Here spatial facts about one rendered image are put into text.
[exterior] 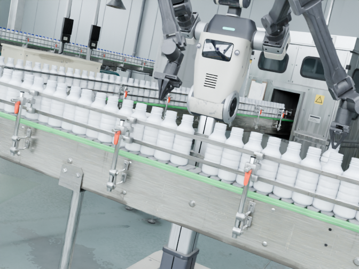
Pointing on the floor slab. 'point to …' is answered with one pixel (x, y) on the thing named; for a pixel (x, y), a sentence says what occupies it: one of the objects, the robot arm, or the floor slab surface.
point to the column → (16, 15)
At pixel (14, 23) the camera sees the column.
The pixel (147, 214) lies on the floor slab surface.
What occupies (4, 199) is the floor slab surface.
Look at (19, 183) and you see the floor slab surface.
